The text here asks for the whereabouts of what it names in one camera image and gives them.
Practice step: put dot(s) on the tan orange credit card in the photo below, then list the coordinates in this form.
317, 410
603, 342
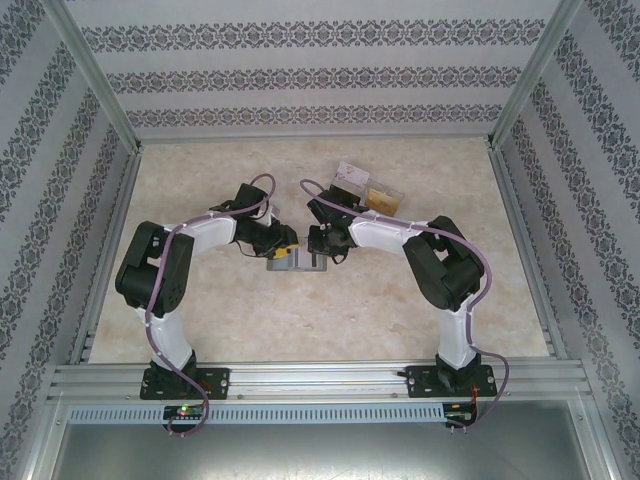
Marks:
382, 202

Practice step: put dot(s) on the white floral credit card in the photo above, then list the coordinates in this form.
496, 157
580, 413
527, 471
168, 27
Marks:
352, 175

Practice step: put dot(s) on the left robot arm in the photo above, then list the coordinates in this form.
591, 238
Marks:
215, 232

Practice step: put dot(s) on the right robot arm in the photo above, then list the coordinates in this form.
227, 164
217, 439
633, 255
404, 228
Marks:
380, 232

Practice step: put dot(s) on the clear acrylic card stand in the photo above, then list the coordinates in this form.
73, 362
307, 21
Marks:
385, 186

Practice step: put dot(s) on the left circuit board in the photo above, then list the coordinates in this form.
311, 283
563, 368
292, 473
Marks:
182, 412

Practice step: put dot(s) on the circuit board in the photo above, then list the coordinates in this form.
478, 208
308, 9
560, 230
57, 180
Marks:
457, 416
182, 412

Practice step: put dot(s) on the grey metal sheet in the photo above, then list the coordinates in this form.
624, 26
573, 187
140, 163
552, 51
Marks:
320, 450

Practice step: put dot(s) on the right circuit board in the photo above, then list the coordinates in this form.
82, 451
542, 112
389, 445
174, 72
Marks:
457, 416

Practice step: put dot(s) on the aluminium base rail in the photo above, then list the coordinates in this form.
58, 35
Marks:
315, 380

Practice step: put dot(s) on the aluminium side rail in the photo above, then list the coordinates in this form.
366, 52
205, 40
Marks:
520, 225
112, 240

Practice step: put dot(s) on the aluminium frame post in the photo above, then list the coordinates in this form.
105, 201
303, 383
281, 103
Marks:
532, 75
96, 75

